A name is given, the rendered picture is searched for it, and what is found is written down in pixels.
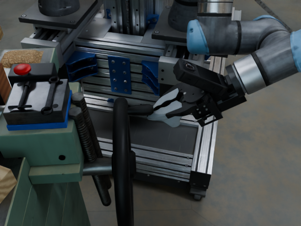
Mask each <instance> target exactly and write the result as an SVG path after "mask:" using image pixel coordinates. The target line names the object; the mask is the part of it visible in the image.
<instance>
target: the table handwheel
mask: <svg viewBox="0 0 301 226"><path fill-rule="evenodd" d="M112 147H113V154H112V157H103V158H97V159H96V160H95V161H93V162H88V161H87V160H86V159H84V165H83V174H82V175H83V176H89V175H105V174H112V176H113V178H114V191H115V204H116V218H117V224H118V226H134V213H133V179H134V178H135V177H136V176H137V172H136V154H135V152H134V151H133V150H131V139H130V124H129V115H128V101H127V100H126V99H125V98H124V97H119V98H117V99H116V100H115V102H114V106H113V120H112Z"/></svg>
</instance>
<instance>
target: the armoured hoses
mask: <svg viewBox="0 0 301 226"><path fill-rule="evenodd" d="M71 100H72V102H73V104H75V105H76V106H77V107H73V108H71V109H70V110H69V112H68V114H69V117H70V119H72V120H74V121H75V124H76V128H77V132H78V135H79V139H80V141H81V145H82V150H83V152H84V157H85V159H86V160H87V161H88V162H93V161H95V160H96V159H97V158H103V155H102V152H101V148H100V146H99V142H98V140H97V136H96V133H95V129H94V127H93V123H92V120H91V117H90V113H89V110H88V108H87V104H86V101H85V97H84V95H83V93H82V92H75V93H74V94H72V95H71ZM92 178H93V181H94V183H95V186H96V189H97V191H98V194H99V196H100V199H101V202H102V204H103V205H104V206H109V205H110V204H111V198H110V195H109V192H108V189H110V188H111V186H112V183H111V180H110V178H109V175H108V174H105V175H92Z"/></svg>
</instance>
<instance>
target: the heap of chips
mask: <svg viewBox="0 0 301 226"><path fill-rule="evenodd" d="M43 52H44V51H36V50H13V51H9V52H5V53H4V55H3V57H2V59H1V61H0V63H2V65H3V68H11V67H12V65H13V64H22V63H25V64H32V63H40V62H41V58H42V55H43Z"/></svg>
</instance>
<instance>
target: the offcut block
mask: <svg viewBox="0 0 301 226"><path fill-rule="evenodd" d="M16 184H17V181H16V179H15V177H14V175H13V173H12V171H11V169H8V168H6V167H3V166H0V203H1V202H2V201H3V200H4V198H5V197H6V196H7V195H8V194H9V192H10V191H11V190H12V189H13V188H14V186H15V185H16Z"/></svg>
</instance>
